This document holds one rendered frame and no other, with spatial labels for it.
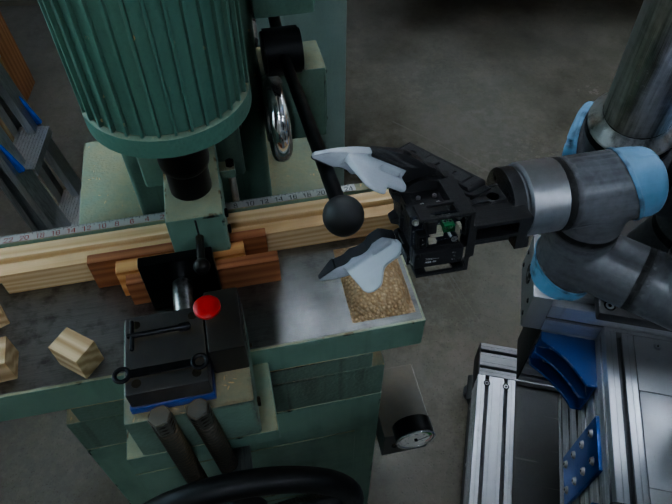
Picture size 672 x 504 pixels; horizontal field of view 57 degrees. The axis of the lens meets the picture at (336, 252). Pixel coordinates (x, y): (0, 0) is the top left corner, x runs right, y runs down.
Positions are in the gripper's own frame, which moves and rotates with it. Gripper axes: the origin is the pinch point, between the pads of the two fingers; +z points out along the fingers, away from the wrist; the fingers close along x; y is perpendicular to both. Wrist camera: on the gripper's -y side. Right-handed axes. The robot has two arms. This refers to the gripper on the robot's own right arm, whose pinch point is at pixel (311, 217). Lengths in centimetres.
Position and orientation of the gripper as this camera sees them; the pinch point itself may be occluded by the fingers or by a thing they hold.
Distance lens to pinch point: 61.1
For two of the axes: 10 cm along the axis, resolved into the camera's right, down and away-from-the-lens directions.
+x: 0.3, 7.5, 6.6
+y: 2.1, 6.4, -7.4
